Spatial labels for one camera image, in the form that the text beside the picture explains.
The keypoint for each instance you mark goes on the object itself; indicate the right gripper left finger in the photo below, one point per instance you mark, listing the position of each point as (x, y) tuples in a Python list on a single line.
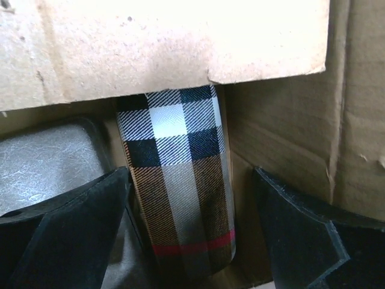
[(65, 241)]

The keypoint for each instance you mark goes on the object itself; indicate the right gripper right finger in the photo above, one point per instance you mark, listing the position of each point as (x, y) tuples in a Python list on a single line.
[(312, 244)]

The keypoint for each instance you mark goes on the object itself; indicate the brown cardboard express box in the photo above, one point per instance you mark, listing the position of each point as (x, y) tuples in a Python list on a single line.
[(300, 87)]

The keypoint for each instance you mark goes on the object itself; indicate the plaid pattern glasses case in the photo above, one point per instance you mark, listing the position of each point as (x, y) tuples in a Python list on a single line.
[(175, 150)]

